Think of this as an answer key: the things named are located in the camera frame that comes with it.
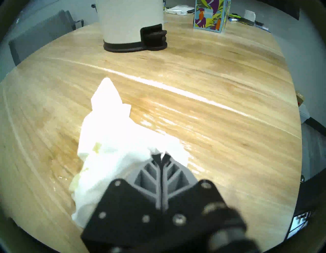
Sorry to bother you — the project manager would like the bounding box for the white pedal trash bin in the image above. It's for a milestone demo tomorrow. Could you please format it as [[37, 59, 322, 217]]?
[[96, 0, 168, 53]]

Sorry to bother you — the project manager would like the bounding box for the white cloth sheet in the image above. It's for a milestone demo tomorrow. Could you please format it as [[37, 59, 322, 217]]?
[[166, 6, 195, 15]]

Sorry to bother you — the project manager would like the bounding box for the white tissue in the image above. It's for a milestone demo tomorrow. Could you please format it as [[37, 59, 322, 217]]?
[[69, 77, 190, 229]]

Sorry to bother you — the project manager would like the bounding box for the grey ribbed mesh chair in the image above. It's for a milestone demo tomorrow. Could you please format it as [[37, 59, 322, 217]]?
[[8, 10, 84, 67]]

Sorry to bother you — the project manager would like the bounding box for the colourful tissue box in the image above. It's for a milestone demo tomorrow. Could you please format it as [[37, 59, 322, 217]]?
[[193, 0, 232, 33]]

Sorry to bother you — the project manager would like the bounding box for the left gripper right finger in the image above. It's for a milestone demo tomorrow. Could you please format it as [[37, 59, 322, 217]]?
[[162, 153, 256, 253]]

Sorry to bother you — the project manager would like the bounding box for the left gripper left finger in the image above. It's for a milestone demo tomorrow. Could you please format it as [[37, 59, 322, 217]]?
[[81, 154, 163, 253]]

